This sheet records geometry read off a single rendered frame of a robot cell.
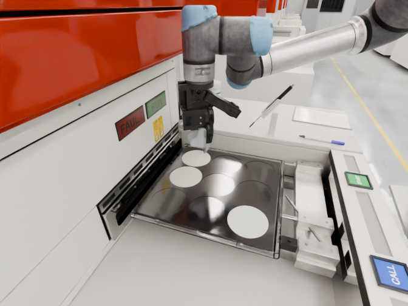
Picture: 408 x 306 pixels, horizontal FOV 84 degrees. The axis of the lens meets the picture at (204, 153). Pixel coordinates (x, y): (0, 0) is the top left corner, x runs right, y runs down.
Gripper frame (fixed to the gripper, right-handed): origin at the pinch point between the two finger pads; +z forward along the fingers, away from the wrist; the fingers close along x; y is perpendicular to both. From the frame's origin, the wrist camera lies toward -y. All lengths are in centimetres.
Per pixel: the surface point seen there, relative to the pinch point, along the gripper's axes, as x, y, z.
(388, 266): 40.9, -22.1, 2.8
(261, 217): 20.7, -8.9, 9.3
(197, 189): 6.8, 4.6, 9.3
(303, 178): 7.8, -30.1, 11.3
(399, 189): 15, -64, 17
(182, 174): -1.1, 7.7, 9.2
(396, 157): -85, -230, 100
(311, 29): -975, -760, 63
